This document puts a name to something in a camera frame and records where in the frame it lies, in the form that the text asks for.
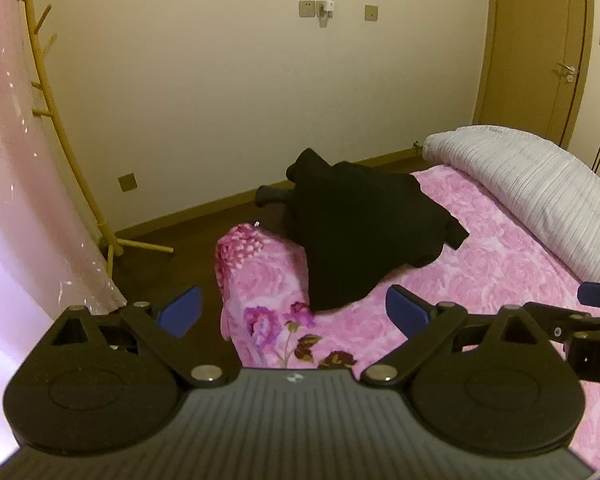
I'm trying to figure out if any black garment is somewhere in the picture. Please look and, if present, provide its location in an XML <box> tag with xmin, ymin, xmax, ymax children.
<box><xmin>254</xmin><ymin>147</ymin><xmax>471</xmax><ymax>313</ymax></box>

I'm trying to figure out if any brown wooden door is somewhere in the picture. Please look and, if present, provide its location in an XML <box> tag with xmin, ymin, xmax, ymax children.
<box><xmin>475</xmin><ymin>0</ymin><xmax>596</xmax><ymax>151</ymax></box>

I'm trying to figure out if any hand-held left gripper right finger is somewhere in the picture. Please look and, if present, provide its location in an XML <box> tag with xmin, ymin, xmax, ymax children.
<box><xmin>361</xmin><ymin>285</ymin><xmax>553</xmax><ymax>388</ymax></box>

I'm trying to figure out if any yellow wooden coat rack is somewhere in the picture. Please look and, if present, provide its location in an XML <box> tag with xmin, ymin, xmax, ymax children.
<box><xmin>10</xmin><ymin>0</ymin><xmax>175</xmax><ymax>278</ymax></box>

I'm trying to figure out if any grey striped quilt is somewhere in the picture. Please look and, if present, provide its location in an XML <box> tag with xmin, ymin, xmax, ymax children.
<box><xmin>421</xmin><ymin>125</ymin><xmax>600</xmax><ymax>283</ymax></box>

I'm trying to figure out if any pink curtain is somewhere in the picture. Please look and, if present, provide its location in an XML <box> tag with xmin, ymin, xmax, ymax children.
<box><xmin>0</xmin><ymin>0</ymin><xmax>128</xmax><ymax>461</ymax></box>

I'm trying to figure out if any pink floral bed sheet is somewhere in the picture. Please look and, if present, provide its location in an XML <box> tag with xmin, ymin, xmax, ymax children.
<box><xmin>215</xmin><ymin>167</ymin><xmax>600</xmax><ymax>471</ymax></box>

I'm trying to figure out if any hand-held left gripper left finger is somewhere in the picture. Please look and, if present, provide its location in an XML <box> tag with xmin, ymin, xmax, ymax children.
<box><xmin>47</xmin><ymin>286</ymin><xmax>233</xmax><ymax>390</ymax></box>

